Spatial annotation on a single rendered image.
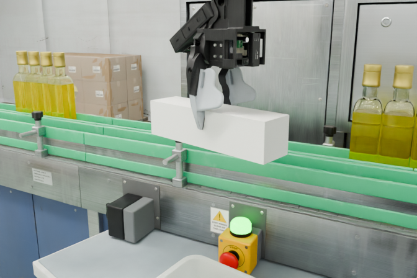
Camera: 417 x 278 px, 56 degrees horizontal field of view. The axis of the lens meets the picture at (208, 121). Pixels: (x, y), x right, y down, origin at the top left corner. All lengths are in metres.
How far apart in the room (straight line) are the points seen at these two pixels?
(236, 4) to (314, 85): 0.55
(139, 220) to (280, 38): 0.58
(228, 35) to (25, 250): 1.10
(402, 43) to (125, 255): 0.77
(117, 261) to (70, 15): 5.06
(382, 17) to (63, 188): 0.93
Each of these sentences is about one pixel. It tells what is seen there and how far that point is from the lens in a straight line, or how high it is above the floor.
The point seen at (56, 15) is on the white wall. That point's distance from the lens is 5.98.
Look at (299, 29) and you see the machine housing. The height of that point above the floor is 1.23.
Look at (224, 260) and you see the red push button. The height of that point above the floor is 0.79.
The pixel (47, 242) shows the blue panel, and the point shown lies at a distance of 1.35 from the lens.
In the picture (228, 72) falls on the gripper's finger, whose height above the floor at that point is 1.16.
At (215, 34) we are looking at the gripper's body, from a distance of 0.56.
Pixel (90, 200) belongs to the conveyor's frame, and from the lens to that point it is 1.11.
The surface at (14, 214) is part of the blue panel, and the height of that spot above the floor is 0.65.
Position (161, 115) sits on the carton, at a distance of 0.67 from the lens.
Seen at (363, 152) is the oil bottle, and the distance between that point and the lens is 0.87.
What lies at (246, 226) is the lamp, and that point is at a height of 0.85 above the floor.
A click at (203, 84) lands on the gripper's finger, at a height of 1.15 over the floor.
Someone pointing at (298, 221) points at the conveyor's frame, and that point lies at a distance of 0.82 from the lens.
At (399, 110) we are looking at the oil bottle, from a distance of 0.85.
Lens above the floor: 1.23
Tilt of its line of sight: 13 degrees down
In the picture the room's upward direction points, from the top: straight up
